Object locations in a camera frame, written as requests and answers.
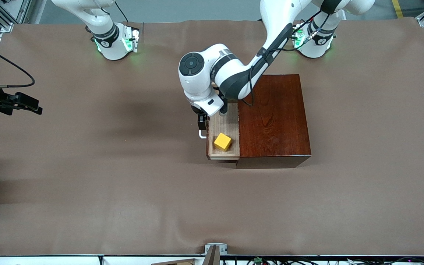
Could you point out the grey metal bracket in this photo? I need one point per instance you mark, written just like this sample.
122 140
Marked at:
222 248

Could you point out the green terminal connector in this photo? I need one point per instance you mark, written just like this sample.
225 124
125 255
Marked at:
258 260

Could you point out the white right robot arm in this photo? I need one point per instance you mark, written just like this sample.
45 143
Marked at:
112 40

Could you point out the brown table cover sheet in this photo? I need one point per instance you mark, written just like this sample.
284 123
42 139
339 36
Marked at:
123 202

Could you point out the flat brown board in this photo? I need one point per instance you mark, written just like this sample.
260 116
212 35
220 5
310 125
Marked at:
175 262

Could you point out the brown wooden stick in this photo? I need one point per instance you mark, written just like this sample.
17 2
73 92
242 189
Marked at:
212 257

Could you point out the dark red wooden cabinet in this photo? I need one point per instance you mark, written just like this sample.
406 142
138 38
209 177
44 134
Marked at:
274 121

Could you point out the yellow wooden block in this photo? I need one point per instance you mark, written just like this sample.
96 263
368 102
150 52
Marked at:
222 142

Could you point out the yellow floor tape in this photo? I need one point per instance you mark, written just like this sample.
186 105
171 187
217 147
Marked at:
397 7

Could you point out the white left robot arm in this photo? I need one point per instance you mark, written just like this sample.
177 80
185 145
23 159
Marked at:
197 84

